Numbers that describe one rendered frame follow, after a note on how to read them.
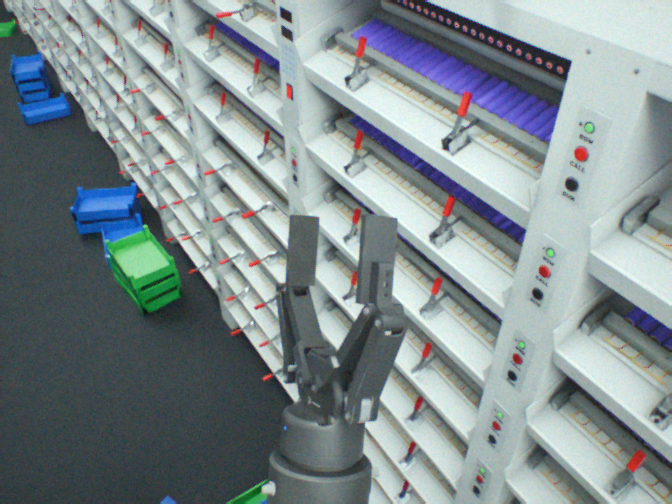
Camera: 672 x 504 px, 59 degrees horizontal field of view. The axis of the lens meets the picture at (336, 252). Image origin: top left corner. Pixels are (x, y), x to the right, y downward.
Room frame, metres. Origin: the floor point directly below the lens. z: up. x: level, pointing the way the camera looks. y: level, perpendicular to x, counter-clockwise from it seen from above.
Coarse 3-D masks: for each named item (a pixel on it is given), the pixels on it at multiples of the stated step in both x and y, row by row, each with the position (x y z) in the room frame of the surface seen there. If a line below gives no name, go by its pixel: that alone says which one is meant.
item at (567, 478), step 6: (546, 456) 0.58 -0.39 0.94; (546, 462) 0.58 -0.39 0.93; (552, 462) 0.57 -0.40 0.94; (552, 468) 0.56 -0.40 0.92; (558, 468) 0.56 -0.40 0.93; (558, 474) 0.55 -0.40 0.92; (564, 474) 0.55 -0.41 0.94; (570, 474) 0.55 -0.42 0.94; (564, 480) 0.54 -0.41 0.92; (570, 480) 0.54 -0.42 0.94; (576, 480) 0.53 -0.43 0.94; (570, 486) 0.53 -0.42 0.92; (576, 486) 0.52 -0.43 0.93; (582, 486) 0.52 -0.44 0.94; (564, 492) 0.52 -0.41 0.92; (576, 492) 0.52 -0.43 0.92; (582, 492) 0.51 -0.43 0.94; (588, 492) 0.51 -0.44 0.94; (582, 498) 0.51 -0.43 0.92; (588, 498) 0.50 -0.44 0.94; (594, 498) 0.50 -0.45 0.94
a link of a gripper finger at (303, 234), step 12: (300, 216) 0.46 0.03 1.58; (312, 216) 0.47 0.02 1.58; (300, 228) 0.46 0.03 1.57; (312, 228) 0.46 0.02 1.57; (288, 240) 0.45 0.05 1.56; (300, 240) 0.45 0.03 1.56; (312, 240) 0.45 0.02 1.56; (288, 252) 0.44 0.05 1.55; (300, 252) 0.44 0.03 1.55; (312, 252) 0.45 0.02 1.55; (288, 264) 0.43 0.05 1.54; (300, 264) 0.43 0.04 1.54; (312, 264) 0.44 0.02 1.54; (288, 276) 0.42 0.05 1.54; (300, 276) 0.43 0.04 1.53; (312, 276) 0.43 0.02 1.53
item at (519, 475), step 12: (528, 456) 0.59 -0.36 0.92; (540, 456) 0.58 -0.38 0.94; (516, 468) 0.57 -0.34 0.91; (528, 468) 0.58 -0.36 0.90; (540, 468) 0.57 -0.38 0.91; (516, 480) 0.56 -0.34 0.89; (528, 480) 0.56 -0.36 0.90; (540, 480) 0.55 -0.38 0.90; (552, 480) 0.55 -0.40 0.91; (516, 492) 0.54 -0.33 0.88; (528, 492) 0.54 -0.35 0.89; (540, 492) 0.53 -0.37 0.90; (552, 492) 0.53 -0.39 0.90
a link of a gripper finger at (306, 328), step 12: (276, 288) 0.42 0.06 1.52; (288, 288) 0.42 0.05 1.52; (288, 300) 0.41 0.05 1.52; (300, 300) 0.41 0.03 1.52; (312, 300) 0.41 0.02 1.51; (288, 312) 0.40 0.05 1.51; (300, 312) 0.40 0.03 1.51; (312, 312) 0.40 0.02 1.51; (300, 324) 0.38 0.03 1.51; (312, 324) 0.39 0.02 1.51; (300, 336) 0.37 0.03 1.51; (312, 336) 0.37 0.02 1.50; (300, 348) 0.36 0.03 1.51; (300, 360) 0.35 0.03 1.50; (300, 372) 0.33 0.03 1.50; (300, 384) 0.33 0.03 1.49
